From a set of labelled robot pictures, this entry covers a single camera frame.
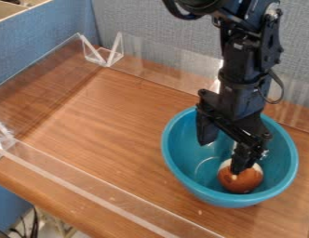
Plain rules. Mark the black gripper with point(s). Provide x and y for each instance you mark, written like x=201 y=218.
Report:
x=232 y=111

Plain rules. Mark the red white-spotted toy mushroom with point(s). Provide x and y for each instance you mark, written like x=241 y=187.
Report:
x=243 y=183

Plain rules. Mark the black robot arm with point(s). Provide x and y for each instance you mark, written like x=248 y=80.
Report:
x=249 y=24

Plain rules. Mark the blue plastic bowl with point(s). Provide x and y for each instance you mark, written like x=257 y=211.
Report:
x=195 y=163

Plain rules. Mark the clear acrylic front barrier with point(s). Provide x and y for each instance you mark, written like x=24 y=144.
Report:
x=148 y=215

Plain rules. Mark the clear acrylic barrier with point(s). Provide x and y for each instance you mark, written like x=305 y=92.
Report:
x=148 y=215
x=165 y=65

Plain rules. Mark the clear acrylic back barrier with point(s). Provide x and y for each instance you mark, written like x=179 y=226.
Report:
x=165 y=65

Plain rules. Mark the blue partition with wooden shelf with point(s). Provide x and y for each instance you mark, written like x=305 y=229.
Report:
x=34 y=32

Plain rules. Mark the clear acrylic corner bracket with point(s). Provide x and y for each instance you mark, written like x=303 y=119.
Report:
x=101 y=55

